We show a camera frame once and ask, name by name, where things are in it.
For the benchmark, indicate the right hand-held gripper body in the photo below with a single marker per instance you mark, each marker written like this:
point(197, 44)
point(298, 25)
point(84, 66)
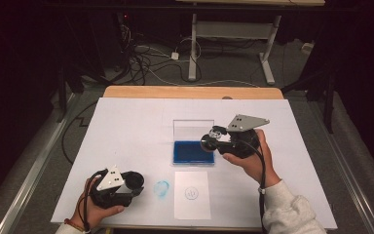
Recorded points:
point(245, 123)

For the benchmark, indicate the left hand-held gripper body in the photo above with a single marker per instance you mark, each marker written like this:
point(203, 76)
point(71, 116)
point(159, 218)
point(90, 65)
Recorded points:
point(110, 180)

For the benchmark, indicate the blue ink pad case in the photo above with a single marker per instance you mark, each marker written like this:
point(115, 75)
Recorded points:
point(188, 152)

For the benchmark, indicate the person's left hand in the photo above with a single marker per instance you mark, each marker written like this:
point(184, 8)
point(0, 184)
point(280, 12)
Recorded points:
point(94, 213)

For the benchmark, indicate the person's right hand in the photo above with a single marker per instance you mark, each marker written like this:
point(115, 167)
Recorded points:
point(256, 165)

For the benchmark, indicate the white table cover board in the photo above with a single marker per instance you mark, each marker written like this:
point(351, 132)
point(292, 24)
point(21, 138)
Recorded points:
point(136, 130)

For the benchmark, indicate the wooden table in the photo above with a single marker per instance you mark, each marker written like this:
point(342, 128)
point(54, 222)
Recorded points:
point(175, 92)

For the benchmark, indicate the white paper sheet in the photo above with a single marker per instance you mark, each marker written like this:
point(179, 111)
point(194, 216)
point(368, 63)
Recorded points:
point(193, 209)

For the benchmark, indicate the white power adapter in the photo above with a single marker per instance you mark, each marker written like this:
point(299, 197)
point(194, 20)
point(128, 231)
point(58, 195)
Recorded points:
point(175, 56)

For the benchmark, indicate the black metal stand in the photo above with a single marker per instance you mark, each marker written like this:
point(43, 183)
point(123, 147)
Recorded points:
point(329, 104)

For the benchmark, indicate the metal floor rail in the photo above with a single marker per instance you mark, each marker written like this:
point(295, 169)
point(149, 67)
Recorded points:
point(350, 182)
point(35, 172)

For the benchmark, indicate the white desk frame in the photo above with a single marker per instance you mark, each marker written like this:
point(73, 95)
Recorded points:
point(233, 30)

